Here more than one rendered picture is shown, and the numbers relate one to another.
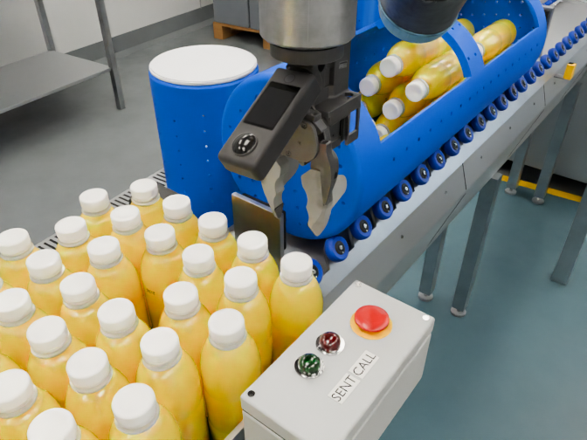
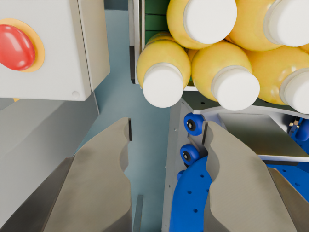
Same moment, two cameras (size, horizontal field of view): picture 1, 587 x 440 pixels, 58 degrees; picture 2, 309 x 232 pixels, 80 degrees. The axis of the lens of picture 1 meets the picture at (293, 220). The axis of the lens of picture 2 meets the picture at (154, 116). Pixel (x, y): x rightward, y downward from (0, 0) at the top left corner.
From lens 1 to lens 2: 0.51 m
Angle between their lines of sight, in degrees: 36
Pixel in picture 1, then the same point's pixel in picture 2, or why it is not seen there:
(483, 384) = (145, 142)
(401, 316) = (8, 78)
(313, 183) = (87, 197)
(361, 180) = (174, 223)
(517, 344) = (142, 163)
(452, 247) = not seen: hidden behind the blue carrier
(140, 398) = not seen: outside the picture
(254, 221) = (266, 142)
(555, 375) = not seen: hidden behind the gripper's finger
